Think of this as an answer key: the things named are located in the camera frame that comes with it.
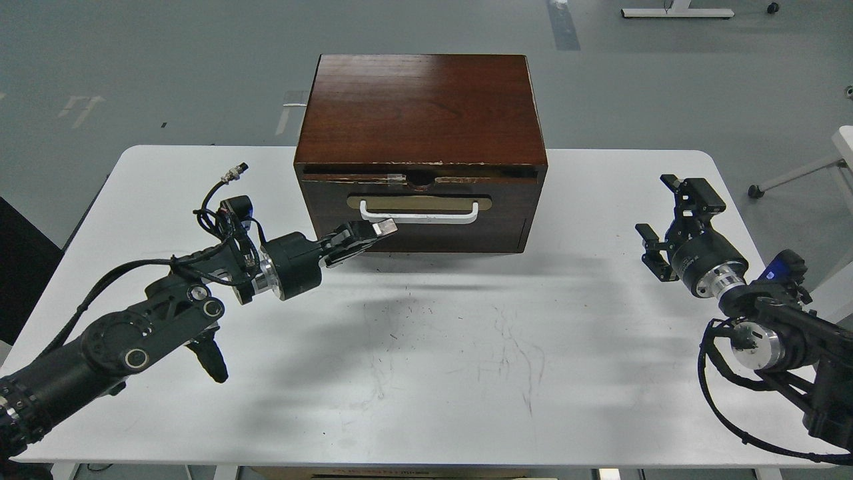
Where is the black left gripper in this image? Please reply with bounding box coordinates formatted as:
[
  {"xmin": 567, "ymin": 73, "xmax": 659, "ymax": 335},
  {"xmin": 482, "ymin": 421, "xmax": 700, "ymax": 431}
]
[{"xmin": 258, "ymin": 219, "xmax": 397, "ymax": 301}]

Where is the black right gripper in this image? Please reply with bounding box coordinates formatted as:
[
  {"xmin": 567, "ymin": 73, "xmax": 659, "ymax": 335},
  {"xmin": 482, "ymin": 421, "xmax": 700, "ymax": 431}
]
[{"xmin": 634, "ymin": 174, "xmax": 748, "ymax": 298}]

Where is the wooden drawer with white handle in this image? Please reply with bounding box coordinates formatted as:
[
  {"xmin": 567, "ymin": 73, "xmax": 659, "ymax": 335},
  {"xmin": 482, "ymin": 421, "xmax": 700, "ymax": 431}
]
[{"xmin": 299, "ymin": 174, "xmax": 542, "ymax": 254}]

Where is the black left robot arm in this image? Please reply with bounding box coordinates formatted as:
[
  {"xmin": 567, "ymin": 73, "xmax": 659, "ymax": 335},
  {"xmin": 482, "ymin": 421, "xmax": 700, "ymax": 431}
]
[{"xmin": 2, "ymin": 195, "xmax": 397, "ymax": 459}]

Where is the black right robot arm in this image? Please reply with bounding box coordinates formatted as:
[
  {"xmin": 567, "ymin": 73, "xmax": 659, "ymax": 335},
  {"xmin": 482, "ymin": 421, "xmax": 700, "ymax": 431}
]
[{"xmin": 636, "ymin": 174, "xmax": 852, "ymax": 467}]

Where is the dark wooden drawer cabinet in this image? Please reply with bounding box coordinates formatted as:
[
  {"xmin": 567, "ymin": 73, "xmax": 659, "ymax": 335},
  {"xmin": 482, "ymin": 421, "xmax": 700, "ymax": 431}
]
[{"xmin": 294, "ymin": 53, "xmax": 550, "ymax": 255}]

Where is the white chair base with caster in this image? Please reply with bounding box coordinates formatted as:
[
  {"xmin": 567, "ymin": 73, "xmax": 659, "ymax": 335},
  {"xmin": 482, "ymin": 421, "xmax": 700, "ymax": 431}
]
[{"xmin": 747, "ymin": 125, "xmax": 852, "ymax": 208}]

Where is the white table base far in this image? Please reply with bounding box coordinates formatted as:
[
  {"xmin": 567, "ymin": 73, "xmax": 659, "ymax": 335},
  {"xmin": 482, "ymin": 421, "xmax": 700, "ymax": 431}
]
[{"xmin": 620, "ymin": 1, "xmax": 735, "ymax": 19}]

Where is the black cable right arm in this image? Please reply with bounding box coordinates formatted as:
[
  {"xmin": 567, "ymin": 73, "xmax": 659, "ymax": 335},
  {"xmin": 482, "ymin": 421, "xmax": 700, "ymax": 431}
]
[{"xmin": 697, "ymin": 319, "xmax": 853, "ymax": 466}]

